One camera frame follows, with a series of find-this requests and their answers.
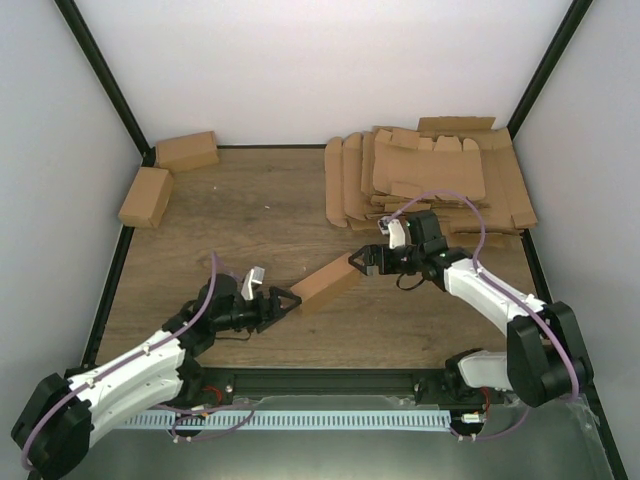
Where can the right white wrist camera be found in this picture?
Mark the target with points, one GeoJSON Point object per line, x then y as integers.
{"type": "Point", "coordinates": [394, 231]}

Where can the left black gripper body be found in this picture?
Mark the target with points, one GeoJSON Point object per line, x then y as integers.
{"type": "Point", "coordinates": [255, 318]}

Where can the black frame post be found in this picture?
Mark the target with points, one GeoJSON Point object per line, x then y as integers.
{"type": "Point", "coordinates": [81, 32]}
{"type": "Point", "coordinates": [560, 41]}

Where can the black aluminium frame rail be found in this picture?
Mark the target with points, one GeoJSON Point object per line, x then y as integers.
{"type": "Point", "coordinates": [441, 387]}

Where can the stack of flat cardboard blanks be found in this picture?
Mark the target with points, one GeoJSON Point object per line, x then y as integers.
{"type": "Point", "coordinates": [462, 168]}

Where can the right black frame post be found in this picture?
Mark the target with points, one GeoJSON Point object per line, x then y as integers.
{"type": "Point", "coordinates": [560, 41]}

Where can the left black frame post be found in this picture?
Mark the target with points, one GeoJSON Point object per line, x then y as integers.
{"type": "Point", "coordinates": [81, 32]}

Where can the light blue slotted cable duct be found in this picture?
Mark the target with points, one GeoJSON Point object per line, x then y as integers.
{"type": "Point", "coordinates": [273, 420]}

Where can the cardboard box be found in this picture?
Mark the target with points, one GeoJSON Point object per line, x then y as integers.
{"type": "Point", "coordinates": [326, 284]}
{"type": "Point", "coordinates": [187, 152]}
{"type": "Point", "coordinates": [147, 198]}

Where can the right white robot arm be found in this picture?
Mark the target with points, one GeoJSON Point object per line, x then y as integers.
{"type": "Point", "coordinates": [545, 356]}

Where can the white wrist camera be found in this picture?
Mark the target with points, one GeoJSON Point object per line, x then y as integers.
{"type": "Point", "coordinates": [394, 231]}
{"type": "Point", "coordinates": [252, 280]}

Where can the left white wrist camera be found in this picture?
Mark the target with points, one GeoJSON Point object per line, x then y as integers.
{"type": "Point", "coordinates": [252, 280]}

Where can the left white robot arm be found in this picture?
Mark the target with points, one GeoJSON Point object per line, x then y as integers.
{"type": "Point", "coordinates": [65, 417]}

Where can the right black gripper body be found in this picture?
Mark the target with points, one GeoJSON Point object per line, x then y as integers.
{"type": "Point", "coordinates": [401, 266]}

